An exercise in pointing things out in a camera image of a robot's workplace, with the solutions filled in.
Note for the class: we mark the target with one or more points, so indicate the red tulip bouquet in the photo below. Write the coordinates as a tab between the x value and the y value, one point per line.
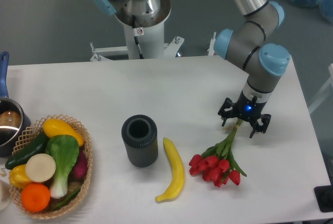
217	164

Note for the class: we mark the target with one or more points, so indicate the dark grey ribbed vase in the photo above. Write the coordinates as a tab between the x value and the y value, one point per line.
139	134

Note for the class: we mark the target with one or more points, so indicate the yellow squash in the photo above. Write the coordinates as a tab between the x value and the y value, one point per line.
53	127

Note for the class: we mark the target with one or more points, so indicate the white plate at left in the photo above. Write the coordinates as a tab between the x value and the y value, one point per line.
5	198

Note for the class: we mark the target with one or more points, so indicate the orange fruit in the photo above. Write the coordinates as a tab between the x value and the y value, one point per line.
35	197

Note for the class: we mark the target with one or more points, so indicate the woven wicker basket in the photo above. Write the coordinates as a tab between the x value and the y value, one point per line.
27	136

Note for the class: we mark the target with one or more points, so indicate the purple eggplant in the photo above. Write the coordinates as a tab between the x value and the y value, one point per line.
79	170

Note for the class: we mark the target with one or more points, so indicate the green chili pepper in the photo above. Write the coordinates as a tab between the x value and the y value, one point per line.
65	201

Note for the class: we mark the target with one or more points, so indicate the blue handled saucepan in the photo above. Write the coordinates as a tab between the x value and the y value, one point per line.
13	118

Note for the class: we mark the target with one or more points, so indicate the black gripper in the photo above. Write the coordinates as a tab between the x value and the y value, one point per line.
248	110

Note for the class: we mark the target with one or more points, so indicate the green bok choy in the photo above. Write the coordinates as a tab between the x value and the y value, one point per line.
64	149

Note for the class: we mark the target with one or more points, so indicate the white round radish slice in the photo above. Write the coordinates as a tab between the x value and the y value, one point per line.
40	167

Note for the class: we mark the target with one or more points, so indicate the white garlic clove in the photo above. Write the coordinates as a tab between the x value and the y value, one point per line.
3	172

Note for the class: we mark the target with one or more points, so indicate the black device at edge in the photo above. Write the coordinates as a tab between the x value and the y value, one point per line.
323	196

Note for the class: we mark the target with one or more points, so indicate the yellow bell pepper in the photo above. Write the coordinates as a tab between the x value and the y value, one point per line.
18	177

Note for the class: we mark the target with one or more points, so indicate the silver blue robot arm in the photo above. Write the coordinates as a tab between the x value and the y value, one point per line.
246	48

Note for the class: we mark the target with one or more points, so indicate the white frame at right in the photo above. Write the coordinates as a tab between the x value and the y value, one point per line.
324	91

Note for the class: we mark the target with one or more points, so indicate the yellow banana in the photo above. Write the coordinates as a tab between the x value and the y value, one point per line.
178	173

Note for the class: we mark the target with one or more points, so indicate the green cucumber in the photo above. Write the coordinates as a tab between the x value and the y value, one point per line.
36	146

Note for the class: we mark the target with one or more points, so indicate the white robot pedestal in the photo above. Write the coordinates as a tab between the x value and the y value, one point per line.
141	43

